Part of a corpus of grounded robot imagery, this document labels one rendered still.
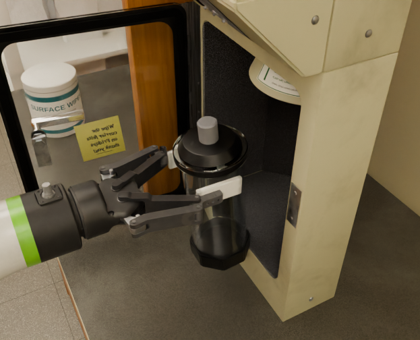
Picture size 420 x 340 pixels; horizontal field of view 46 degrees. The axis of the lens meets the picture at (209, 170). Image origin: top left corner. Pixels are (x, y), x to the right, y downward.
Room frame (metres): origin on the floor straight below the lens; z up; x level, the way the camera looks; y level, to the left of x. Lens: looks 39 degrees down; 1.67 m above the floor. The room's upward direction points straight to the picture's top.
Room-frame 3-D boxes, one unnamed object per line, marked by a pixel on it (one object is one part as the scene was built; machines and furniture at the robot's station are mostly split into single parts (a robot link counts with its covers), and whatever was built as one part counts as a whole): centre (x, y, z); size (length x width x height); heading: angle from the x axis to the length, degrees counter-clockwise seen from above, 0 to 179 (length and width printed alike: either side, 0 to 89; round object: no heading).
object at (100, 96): (0.69, 0.18, 1.19); 0.30 x 0.01 x 0.40; 111
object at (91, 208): (0.49, 0.14, 1.21); 0.09 x 0.08 x 0.07; 118
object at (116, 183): (0.55, 0.10, 1.21); 0.11 x 0.01 x 0.04; 146
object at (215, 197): (0.49, 0.00, 1.21); 0.05 x 0.03 x 0.01; 117
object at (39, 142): (0.64, 0.28, 1.18); 0.02 x 0.02 x 0.06; 21
